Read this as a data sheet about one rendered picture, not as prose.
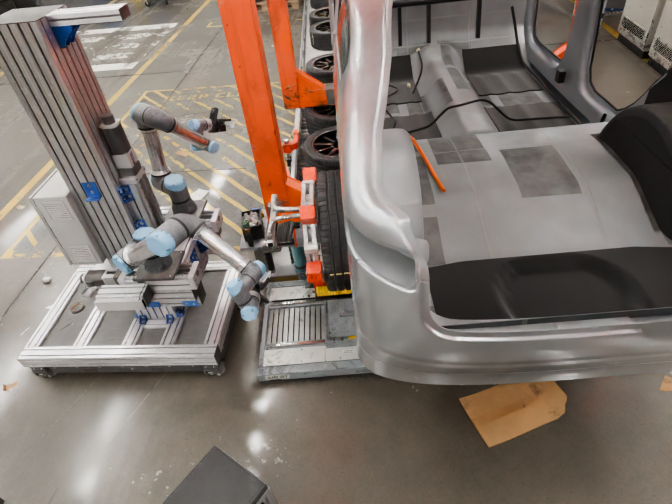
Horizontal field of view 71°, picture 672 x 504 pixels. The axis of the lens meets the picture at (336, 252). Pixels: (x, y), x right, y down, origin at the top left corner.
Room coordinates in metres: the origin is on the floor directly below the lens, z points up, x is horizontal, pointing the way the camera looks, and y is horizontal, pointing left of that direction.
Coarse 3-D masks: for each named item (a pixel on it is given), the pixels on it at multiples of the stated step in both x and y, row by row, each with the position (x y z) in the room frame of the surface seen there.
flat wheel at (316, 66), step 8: (320, 56) 5.89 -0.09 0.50; (328, 56) 5.89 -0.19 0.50; (312, 64) 5.66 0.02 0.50; (320, 64) 5.74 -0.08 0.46; (328, 64) 5.69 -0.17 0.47; (312, 72) 5.45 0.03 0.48; (320, 72) 5.38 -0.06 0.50; (328, 72) 5.34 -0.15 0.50; (320, 80) 5.38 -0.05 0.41; (328, 80) 5.34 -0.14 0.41
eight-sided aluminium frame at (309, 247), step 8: (304, 184) 2.10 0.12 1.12; (312, 184) 2.09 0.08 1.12; (304, 192) 2.03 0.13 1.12; (312, 192) 2.02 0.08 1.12; (304, 200) 1.96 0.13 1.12; (312, 200) 1.95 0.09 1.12; (312, 224) 1.84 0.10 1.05; (304, 232) 1.82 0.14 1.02; (312, 232) 1.82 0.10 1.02; (304, 240) 1.79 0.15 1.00; (312, 240) 1.79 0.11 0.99; (304, 248) 1.77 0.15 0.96; (312, 248) 1.76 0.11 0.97; (320, 248) 2.14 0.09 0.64; (320, 256) 2.09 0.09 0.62
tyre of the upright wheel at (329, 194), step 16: (320, 176) 2.07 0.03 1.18; (336, 176) 2.05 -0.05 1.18; (320, 192) 1.94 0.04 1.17; (336, 192) 1.93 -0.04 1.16; (320, 208) 1.85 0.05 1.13; (336, 208) 1.85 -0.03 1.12; (320, 224) 1.80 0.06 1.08; (336, 224) 1.78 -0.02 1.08; (320, 240) 1.75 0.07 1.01; (336, 240) 1.74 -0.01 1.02; (336, 256) 1.71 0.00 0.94; (336, 272) 1.69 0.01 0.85; (336, 288) 1.74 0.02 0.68
